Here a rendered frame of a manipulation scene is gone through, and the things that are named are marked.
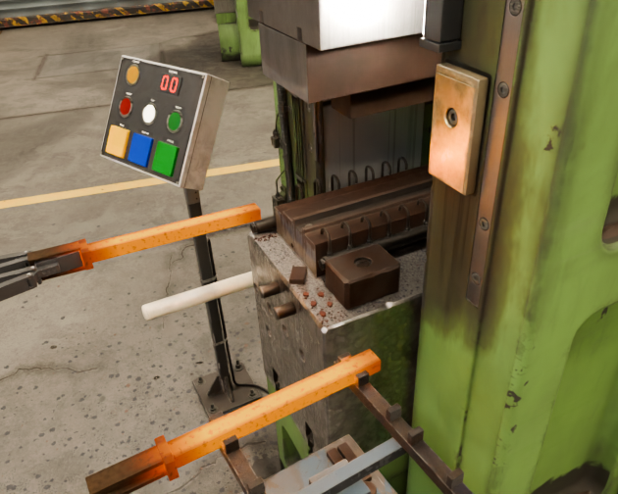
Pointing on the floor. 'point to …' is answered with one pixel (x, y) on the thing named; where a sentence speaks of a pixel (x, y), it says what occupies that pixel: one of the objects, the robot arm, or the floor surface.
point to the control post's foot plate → (211, 394)
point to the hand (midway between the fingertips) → (59, 261)
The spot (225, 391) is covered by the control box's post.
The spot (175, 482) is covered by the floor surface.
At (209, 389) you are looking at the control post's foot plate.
